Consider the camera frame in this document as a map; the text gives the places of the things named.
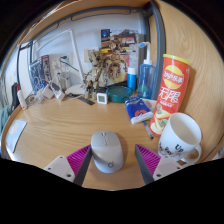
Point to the yellow green flat packet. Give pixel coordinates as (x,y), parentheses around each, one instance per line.
(151,105)

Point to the grey computer mouse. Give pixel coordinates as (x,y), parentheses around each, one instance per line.
(106,153)

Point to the teal round lidded container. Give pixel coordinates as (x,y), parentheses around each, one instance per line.
(118,94)

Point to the small blue bottle white cap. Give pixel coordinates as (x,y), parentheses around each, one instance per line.
(131,80)

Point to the white mug with black print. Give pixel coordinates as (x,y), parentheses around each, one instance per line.
(178,133)

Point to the small white digital clock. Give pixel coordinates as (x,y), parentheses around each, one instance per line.
(102,98)

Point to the dark pen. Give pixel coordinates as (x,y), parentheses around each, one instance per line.
(148,129)

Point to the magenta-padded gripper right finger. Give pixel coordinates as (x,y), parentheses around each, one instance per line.
(160,166)

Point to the blue spray bottle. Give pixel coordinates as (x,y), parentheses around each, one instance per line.
(146,78)

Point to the blue white tissue pack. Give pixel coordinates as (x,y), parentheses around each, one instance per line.
(137,110)

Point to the black ruler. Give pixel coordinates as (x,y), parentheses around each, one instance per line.
(83,99)

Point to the white desk lamp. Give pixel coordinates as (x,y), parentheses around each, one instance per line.
(75,89)

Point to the colourful picture box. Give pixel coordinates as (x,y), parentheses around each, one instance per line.
(125,38)

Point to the white power adapter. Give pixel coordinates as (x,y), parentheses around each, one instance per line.
(58,92)

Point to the tan robot figure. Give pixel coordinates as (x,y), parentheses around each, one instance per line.
(100,68)

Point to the white charger block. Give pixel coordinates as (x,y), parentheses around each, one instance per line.
(47,92)

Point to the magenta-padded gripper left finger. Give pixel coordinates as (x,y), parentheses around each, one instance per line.
(63,166)

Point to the orange potato chip can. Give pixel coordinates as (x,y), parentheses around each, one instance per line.
(171,90)

